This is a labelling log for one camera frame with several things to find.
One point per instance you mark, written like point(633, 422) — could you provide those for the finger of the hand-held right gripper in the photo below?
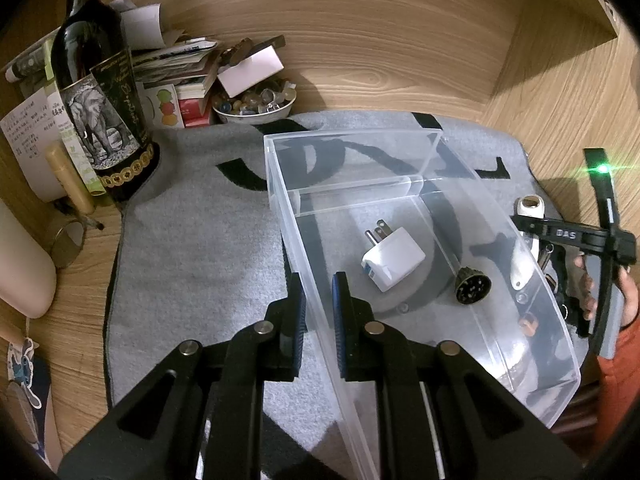
point(565, 234)

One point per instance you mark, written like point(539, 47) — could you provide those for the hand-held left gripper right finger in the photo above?
point(341, 325)

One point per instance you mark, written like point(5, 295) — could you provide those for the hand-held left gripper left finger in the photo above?
point(296, 320)

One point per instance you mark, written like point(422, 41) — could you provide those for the clear plastic storage box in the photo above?
point(450, 360)

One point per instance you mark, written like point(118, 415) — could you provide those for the person's right forearm orange sleeve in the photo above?
point(620, 390)

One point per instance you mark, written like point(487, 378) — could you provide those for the person's right hand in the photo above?
point(585, 290)

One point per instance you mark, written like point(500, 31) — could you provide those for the white plug adapter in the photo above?
point(395, 265)

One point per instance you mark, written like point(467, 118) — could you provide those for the black round connector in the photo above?
point(472, 287)

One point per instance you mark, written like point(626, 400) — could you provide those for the grey lettered mat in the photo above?
point(200, 260)

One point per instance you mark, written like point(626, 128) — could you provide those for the white bowl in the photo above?
point(255, 119)

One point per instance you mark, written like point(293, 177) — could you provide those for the pile of polished stones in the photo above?
point(250, 100)

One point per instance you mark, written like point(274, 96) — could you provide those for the small red box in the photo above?
point(195, 112)

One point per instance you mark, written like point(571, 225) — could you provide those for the fruit sticker card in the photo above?
point(162, 105)

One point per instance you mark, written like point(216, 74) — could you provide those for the white paper card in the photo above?
point(250, 70)

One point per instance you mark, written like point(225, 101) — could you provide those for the cream cylinder tube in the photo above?
point(70, 177)

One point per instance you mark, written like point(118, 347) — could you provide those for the dark brown hair clip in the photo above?
point(245, 47)

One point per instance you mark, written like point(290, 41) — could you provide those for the beige plastic jug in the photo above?
point(25, 260)

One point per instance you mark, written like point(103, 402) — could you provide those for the blue cartoon sticker bag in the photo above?
point(25, 395)

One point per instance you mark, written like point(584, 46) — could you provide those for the stack of papers and booklets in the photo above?
point(175, 60)

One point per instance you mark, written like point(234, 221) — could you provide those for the handwritten paper note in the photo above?
point(25, 140)

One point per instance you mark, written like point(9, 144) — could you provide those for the curled white paper sheet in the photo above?
point(142, 25)

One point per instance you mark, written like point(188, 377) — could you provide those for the dark wine bottle elephant label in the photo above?
point(95, 35)

